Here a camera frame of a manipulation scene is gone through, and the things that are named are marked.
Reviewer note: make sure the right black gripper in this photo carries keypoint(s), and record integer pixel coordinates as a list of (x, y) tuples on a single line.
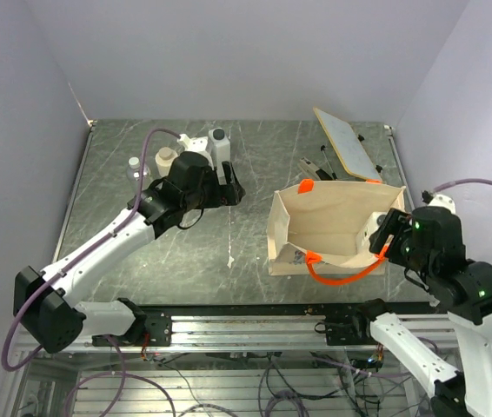
[(395, 222)]

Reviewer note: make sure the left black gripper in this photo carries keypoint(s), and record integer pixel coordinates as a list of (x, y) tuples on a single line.
[(229, 194)]

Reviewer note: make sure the white bottle grey cap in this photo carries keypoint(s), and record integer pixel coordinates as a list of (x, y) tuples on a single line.
[(220, 148), (371, 225)]

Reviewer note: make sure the beige canvas tote bag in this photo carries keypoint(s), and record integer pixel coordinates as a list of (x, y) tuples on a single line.
[(312, 229)]

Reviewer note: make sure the beige round lid bottle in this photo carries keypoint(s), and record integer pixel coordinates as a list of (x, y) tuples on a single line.
[(164, 158)]

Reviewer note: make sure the small white cap bottle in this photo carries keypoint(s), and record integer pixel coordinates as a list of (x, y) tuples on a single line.
[(133, 171)]

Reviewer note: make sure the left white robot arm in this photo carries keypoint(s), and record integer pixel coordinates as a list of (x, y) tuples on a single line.
[(89, 269)]

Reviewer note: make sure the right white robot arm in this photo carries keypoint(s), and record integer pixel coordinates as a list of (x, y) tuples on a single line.
[(466, 296)]

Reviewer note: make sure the small grey black device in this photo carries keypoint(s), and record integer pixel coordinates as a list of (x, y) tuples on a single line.
[(312, 171)]

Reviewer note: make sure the white board wooden edge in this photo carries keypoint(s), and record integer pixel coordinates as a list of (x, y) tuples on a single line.
[(344, 141)]

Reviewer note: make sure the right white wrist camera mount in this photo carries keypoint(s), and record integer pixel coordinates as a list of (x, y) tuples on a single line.
[(431, 199)]

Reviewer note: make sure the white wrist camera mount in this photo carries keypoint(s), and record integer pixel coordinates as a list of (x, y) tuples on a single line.
[(200, 145), (431, 199)]

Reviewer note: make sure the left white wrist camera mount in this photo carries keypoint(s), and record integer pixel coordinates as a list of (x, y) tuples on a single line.
[(200, 145)]

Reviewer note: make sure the aluminium rail frame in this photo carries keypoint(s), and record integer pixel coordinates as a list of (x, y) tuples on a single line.
[(209, 293)]

